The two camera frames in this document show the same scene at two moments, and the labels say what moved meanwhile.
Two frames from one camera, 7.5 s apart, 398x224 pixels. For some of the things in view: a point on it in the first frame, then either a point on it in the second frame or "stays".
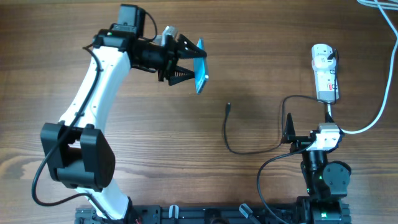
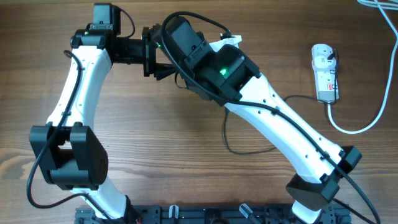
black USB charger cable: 333,51 stays
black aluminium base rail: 199,214 stays
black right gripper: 289,137 to 201,35
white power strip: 327,88 stays
